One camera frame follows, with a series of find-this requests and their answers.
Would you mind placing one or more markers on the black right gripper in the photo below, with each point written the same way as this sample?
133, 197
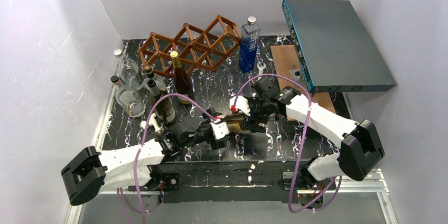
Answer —
254, 116

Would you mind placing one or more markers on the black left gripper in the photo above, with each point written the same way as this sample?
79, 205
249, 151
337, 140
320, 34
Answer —
206, 133

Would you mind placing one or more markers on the dark bottle black cap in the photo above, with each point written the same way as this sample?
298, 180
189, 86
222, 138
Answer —
236, 122

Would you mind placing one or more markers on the dark bottle grey cap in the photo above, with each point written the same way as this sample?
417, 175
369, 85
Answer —
164, 110

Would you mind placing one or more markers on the dark wine bottle gold cap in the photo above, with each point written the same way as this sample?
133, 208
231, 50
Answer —
182, 81

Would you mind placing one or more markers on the blue transparent bottle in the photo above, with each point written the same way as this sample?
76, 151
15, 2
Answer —
249, 44

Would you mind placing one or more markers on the clear bottle white gold label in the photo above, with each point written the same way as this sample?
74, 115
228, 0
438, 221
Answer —
128, 98

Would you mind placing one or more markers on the clear bottle silver cap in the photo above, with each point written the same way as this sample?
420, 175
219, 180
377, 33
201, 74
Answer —
128, 71

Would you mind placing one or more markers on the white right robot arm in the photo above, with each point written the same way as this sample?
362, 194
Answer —
360, 148

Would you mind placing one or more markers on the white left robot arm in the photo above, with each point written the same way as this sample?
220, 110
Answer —
91, 171

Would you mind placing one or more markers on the brown wooden wine rack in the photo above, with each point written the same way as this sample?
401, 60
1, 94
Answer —
205, 49

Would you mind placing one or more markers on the silver wrench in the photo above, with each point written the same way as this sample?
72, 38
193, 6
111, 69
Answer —
261, 67

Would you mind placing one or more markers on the wooden board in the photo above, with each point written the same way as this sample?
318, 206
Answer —
286, 59

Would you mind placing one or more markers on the teal metal box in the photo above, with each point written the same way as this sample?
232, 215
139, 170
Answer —
335, 51

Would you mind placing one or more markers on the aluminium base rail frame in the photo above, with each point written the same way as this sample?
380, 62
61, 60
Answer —
245, 181

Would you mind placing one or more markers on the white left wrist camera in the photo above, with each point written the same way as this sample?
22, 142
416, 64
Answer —
219, 128

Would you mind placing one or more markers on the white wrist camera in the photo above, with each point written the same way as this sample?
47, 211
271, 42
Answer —
219, 128
239, 104

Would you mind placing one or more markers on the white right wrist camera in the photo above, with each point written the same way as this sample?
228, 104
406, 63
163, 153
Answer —
239, 104

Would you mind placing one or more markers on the grey metal bracket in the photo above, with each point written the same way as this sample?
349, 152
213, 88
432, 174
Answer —
296, 74

